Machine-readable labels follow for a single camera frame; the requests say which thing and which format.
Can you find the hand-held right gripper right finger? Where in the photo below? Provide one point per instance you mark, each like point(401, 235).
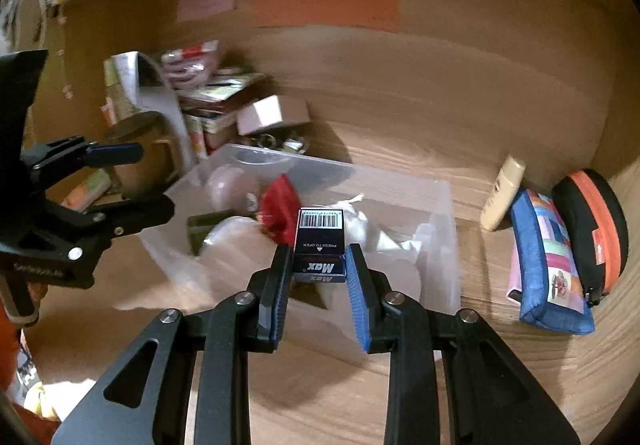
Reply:
point(356, 297)

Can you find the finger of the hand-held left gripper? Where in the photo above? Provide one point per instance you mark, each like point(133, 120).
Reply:
point(115, 153)
point(145, 212)

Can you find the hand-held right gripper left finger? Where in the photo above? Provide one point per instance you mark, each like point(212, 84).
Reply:
point(280, 297)

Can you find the black Max staples box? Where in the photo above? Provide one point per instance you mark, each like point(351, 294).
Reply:
point(320, 245)

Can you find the red charm with gold bells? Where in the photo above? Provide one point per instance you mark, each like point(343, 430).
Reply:
point(280, 210)

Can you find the pink round jar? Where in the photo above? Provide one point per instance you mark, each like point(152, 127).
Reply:
point(230, 187)

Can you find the clear plastic bin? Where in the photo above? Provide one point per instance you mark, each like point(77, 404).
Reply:
point(390, 205)

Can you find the wooden desktop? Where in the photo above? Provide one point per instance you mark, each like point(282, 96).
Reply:
point(400, 375)

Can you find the brown mug with lid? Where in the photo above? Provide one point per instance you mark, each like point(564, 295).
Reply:
point(137, 150)

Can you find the orange and green tube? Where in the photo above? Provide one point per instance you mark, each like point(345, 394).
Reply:
point(87, 190)

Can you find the dark green bottle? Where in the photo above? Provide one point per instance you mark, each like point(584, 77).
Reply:
point(202, 232)

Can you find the white handwritten paper pad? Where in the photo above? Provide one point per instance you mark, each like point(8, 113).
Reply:
point(160, 110)

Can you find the white plastic bag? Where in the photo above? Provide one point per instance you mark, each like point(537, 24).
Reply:
point(385, 230)

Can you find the fruit printed box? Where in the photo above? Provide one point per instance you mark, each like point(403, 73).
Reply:
point(197, 140)

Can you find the pink striped packet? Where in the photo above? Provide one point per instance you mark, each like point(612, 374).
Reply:
point(192, 62)

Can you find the stack of books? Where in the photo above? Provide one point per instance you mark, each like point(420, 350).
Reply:
point(225, 100)

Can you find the small white box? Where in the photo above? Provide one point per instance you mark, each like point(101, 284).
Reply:
point(270, 115)

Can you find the cream tube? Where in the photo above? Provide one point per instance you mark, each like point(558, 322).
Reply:
point(502, 195)

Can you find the blue patchwork pencil case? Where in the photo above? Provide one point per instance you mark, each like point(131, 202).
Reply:
point(545, 265)

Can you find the black and orange round case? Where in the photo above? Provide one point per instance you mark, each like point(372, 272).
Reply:
point(595, 225)

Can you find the orange sticky note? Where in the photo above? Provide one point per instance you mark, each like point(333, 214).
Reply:
point(325, 5)

